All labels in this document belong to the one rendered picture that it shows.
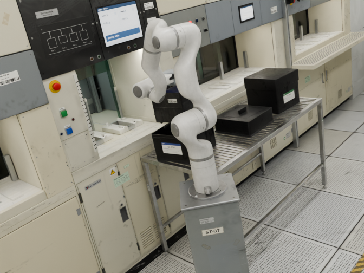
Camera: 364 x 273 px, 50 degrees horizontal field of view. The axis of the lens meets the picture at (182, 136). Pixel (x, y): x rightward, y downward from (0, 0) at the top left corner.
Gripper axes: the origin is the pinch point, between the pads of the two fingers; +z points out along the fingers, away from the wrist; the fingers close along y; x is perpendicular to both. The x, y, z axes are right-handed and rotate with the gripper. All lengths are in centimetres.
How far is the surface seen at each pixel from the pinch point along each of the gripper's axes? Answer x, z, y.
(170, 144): -37.5, -14.0, -0.2
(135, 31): 26.4, 7.0, -25.6
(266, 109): -39, 51, 33
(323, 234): -126, 43, 66
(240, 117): -39, 35, 22
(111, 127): -34, 0, -59
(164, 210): -96, -1, -29
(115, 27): 31.1, -6.7, -28.0
